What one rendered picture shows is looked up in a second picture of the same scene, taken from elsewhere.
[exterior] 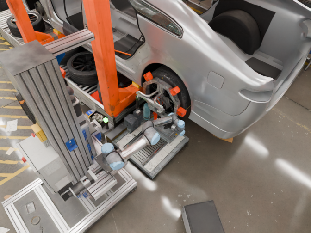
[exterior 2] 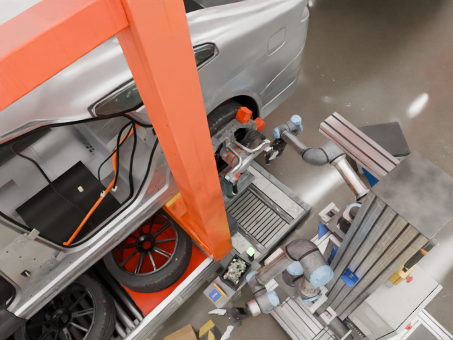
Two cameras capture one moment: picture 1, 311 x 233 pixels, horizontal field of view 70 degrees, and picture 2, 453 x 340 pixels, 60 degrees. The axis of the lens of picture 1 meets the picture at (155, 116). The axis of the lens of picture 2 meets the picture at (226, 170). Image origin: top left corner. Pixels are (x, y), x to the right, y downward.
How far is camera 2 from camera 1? 2.17 m
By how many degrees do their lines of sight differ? 41
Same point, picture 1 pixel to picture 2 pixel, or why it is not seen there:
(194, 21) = (205, 19)
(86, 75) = (106, 313)
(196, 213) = not seen: hidden behind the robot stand
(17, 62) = (440, 199)
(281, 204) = (334, 71)
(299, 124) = not seen: hidden behind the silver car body
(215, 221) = (381, 128)
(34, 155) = (414, 295)
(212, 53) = (259, 21)
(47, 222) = not seen: outside the picture
